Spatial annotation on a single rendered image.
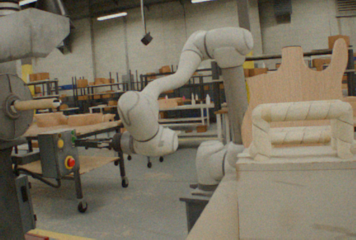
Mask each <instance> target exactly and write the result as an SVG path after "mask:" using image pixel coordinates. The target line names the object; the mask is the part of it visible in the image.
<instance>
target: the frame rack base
mask: <svg viewBox="0 0 356 240"><path fill-rule="evenodd" d="M331 146H332V145H327V146H304V147H277V148H271V152H269V157H270V160H269V161H266V162H256V161H254V158H253V157H239V159H238V161H237V162H236V190H237V199H238V205H237V208H238V233H239V240H356V154H355V155H354V158H353V159H338V151H336V150H332V149H331Z"/></svg>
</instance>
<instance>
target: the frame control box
mask: <svg viewBox="0 0 356 240"><path fill-rule="evenodd" d="M71 129H73V130H74V135H73V136H72V135H71V132H70V130H71ZM58 132H61V134H62V137H61V138H59V139H58V138H57V133H58ZM73 137H75V139H76V129H75V128H65V129H58V130H53V131H47V132H44V133H39V134H38V144H39V155H40V162H41V167H42V174H43V178H41V176H39V175H37V174H35V173H33V172H31V171H29V170H27V169H25V168H21V167H20V168H17V170H16V172H15V175H14V178H16V177H20V174H19V171H24V172H26V173H27V174H29V175H31V176H33V177H35V178H37V179H38V180H40V181H42V182H43V183H45V184H46V185H49V186H51V187H54V188H58V189H59V188H60V187H61V185H62V183H61V182H60V179H61V178H62V177H64V176H66V175H68V174H71V173H74V172H75V171H78V170H80V167H79V154H78V147H75V143H73V142H72V138H73ZM59 140H62V141H63V146H62V147H59V142H58V141H59ZM69 158H73V159H74V164H75V165H74V167H69V165H68V161H69ZM44 178H54V179H56V181H57V182H58V185H57V184H54V183H51V182H49V181H47V180H45V179H44Z"/></svg>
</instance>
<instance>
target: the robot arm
mask: <svg viewBox="0 0 356 240"><path fill-rule="evenodd" d="M252 49H253V40H252V34H251V33H250V31H249V30H247V29H244V28H239V27H221V28H217V29H213V30H209V31H204V30H198V31H196V32H195V33H194V34H192V35H190V37H189V38H188V40H187V41H186V44H185V45H184V48H183V51H182V54H181V56H180V60H179V66H178V68H177V72H176V73H175V74H173V75H171V76H166V77H162V78H158V79H155V80H154V81H153V82H151V83H149V84H148V85H147V86H146V87H145V88H144V89H143V90H142V92H137V91H129V92H126V93H124V94H123V95H122V96H121V97H120V98H119V100H118V114H119V116H120V119H121V121H122V123H123V125H124V126H125V128H126V129H127V130H128V131H125V132H123V133H115V134H114V135H113V137H110V138H109V137H106V138H94V139H88V138H86V139H75V140H74V143H75V147H86V148H96V149H102V148H107V149H109V148H111V147H112V148H113V150H114V151H115V152H124V153H125V154H142V155H144V156H148V157H158V156H167V155H170V154H172V153H174V152H175V151H176V149H177V146H178V139H177V133H176V132H174V131H173V130H170V129H168V128H164V127H163V126H160V125H159V124H158V122H157V120H158V112H159V107H160V105H159V103H158V101H157V98H158V96H159V94H160V93H164V92H166V91H168V90H172V89H176V88H179V87H181V86H183V85H185V84H186V83H187V81H188V80H189V78H190V77H191V76H192V75H193V74H194V72H195V70H196V69H197V67H198V66H199V65H200V63H201V62H202V61H205V60H209V59H212V58H215V60H216V62H217V64H218V66H219V67H220V68H221V72H222V81H224V89H225V94H226V103H227V108H228V115H229V124H230V129H231V137H232V141H231V143H230V144H229V147H228V149H225V148H224V145H223V144H222V143H221V142H219V141H218V140H209V141H205V142H202V143H201V144H200V146H199V148H198V150H197V153H196V174H197V178H198V183H191V184H190V185H189V187H190V188H192V189H195V190H193V191H191V195H201V196H212V195H213V193H214V192H215V190H216V189H217V186H218V185H219V183H220V182H221V181H222V179H223V177H224V175H225V173H226V172H227V171H228V170H235V169H236V162H237V161H238V159H239V157H237V155H238V154H241V153H242V152H243V151H244V149H245V147H244V145H243V140H242V122H243V117H244V115H245V113H246V110H247V108H248V102H247V91H246V85H245V77H244V71H243V64H244V62H245V57H246V55H248V54H249V53H250V52H251V51H252Z"/></svg>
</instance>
